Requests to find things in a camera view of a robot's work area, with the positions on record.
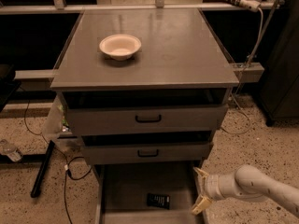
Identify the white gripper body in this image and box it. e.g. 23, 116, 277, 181
204, 174, 237, 201

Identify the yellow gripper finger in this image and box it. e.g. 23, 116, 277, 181
192, 195, 212, 215
193, 167, 209, 184

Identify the dark blue snack bar wrapper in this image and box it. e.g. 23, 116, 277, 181
147, 193, 170, 209

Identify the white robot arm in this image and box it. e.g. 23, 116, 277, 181
192, 164, 299, 217

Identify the middle grey drawer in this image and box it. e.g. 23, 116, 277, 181
82, 132, 212, 164

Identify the grey drawer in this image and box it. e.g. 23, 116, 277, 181
63, 89, 227, 136
95, 161, 205, 224
82, 132, 212, 164

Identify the bottom grey drawer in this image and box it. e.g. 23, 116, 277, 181
95, 161, 205, 224

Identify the grey drawer cabinet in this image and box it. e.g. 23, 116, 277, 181
50, 8, 240, 224

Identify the top grey drawer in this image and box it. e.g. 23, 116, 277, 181
63, 89, 227, 136

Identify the white paper bowl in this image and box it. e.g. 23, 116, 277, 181
99, 35, 142, 61

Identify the black metal leg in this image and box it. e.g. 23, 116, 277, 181
30, 140, 55, 198

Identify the clear plastic bottle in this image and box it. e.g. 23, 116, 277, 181
0, 139, 22, 162

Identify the aluminium rail right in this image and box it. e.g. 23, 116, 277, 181
231, 63, 264, 83

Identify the aluminium rail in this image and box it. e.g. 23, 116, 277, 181
15, 69, 57, 80
231, 63, 264, 83

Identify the black floor cable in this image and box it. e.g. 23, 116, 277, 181
18, 87, 93, 224

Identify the thin cable right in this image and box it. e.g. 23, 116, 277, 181
220, 7, 265, 136

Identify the aluminium rail left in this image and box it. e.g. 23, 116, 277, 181
15, 69, 57, 80

